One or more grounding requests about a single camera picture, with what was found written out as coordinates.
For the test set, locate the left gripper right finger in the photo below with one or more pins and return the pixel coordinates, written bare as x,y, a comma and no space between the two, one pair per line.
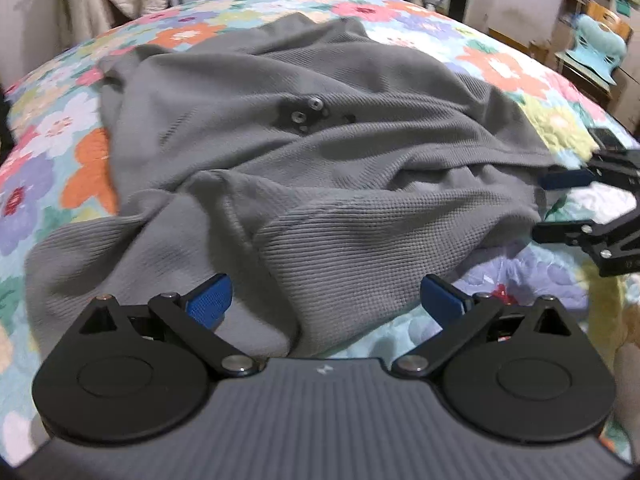
461,317

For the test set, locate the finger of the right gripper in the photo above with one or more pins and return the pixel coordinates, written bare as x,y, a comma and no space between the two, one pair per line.
562,179
575,233

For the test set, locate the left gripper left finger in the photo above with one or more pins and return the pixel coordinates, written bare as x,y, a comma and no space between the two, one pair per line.
192,318

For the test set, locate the grey waffle knit garment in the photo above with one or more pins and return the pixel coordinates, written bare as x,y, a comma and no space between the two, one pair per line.
324,172

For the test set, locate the light blue chair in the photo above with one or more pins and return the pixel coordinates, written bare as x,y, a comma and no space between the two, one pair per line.
597,47

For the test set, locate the floral quilted bedspread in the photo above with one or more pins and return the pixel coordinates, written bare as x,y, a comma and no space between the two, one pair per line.
57,173

